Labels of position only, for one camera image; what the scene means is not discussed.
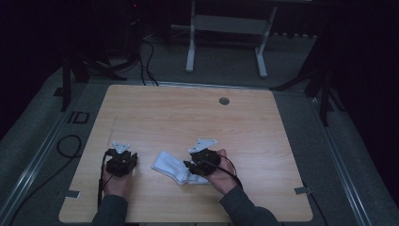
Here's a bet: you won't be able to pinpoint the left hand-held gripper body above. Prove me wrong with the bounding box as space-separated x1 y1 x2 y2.
104 140 136 178

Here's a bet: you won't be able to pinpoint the black metal stand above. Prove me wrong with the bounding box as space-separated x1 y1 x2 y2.
268 27 347 127
53 40 128 113

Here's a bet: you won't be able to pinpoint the right hand-held gripper cable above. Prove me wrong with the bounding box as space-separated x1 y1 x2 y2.
200 153 244 190

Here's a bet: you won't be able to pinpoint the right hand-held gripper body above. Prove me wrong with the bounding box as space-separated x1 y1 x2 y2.
187 137 222 177

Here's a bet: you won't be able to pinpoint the metal floor rail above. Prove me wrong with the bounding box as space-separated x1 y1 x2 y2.
307 93 375 226
0 82 109 226

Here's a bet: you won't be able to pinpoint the hand-held gripper cable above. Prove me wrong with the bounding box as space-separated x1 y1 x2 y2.
97 148 115 209
200 153 244 190

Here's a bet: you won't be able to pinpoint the black looped floor cable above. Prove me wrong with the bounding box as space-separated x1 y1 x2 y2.
8 134 83 226

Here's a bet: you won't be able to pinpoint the person's right hand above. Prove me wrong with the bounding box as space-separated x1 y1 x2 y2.
204 148 240 196

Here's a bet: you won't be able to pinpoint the left hand-held gripper cable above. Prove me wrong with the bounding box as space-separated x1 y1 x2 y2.
97 148 115 209

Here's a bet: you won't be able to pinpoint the white desk frame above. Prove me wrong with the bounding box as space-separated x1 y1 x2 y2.
170 0 314 79

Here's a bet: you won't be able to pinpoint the thin black floor cable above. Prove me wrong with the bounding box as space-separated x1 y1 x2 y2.
301 182 329 226

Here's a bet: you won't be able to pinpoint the person's left hand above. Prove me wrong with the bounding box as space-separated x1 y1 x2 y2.
101 169 134 200

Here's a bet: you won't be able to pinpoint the black cables on floor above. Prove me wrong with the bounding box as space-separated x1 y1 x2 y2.
136 39 160 87

